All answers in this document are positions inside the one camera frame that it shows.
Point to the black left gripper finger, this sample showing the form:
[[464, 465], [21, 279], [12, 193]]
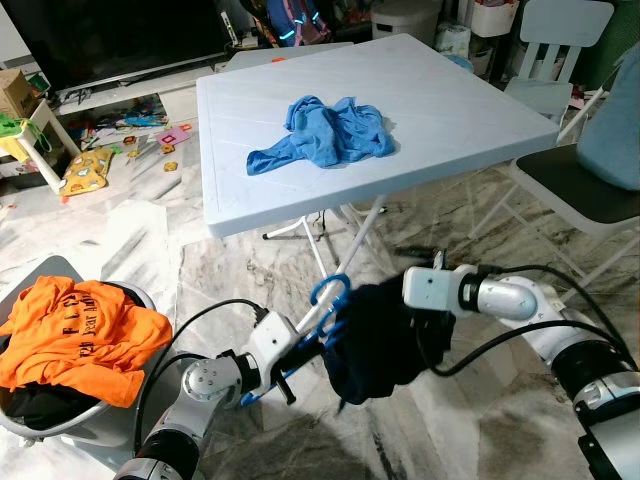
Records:
[[322, 335]]

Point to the blue plastic hanger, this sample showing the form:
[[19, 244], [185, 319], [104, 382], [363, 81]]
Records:
[[330, 280]]

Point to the navy garment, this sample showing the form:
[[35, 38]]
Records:
[[385, 345]]

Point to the orange shirt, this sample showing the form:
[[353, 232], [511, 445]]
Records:
[[70, 335]]

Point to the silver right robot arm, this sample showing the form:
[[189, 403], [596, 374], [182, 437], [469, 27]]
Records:
[[520, 300]]

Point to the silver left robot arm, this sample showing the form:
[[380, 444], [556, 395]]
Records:
[[200, 385]]

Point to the blue garment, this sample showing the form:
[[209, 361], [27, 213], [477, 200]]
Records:
[[325, 135]]

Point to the grey laundry basket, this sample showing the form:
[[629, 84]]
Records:
[[90, 432]]

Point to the pink toy tile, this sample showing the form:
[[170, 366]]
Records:
[[175, 134]]

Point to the pale blue folding table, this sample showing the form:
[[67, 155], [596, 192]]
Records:
[[450, 100]]

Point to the yellow toy cushion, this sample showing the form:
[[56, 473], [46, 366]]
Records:
[[88, 170]]

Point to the pale blue kid table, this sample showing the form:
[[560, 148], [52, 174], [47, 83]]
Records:
[[280, 55]]

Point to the white folding chair grey seat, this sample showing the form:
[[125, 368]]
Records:
[[580, 185]]

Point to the white television stand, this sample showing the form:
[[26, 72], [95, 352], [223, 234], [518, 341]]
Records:
[[130, 95]]

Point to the dark backpack blue stripes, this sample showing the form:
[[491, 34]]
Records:
[[295, 20]]

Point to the white round bin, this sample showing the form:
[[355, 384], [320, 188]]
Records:
[[405, 22]]

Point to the small white side table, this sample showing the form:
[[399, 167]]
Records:
[[20, 148]]

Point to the light blue cushion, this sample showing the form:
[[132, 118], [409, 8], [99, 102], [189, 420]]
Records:
[[615, 130]]

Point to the white storage bin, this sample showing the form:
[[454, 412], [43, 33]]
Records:
[[495, 18]]

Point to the black television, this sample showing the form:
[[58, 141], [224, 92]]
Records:
[[110, 40]]

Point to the cardboard box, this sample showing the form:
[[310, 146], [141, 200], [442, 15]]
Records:
[[15, 92]]

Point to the pale blue kid chair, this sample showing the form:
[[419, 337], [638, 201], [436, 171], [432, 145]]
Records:
[[565, 20]]

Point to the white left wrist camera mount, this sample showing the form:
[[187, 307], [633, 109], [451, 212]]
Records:
[[272, 340]]

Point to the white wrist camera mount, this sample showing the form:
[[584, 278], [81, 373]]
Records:
[[272, 340], [430, 288]]

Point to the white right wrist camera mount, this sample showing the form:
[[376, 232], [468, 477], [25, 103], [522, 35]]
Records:
[[430, 288]]

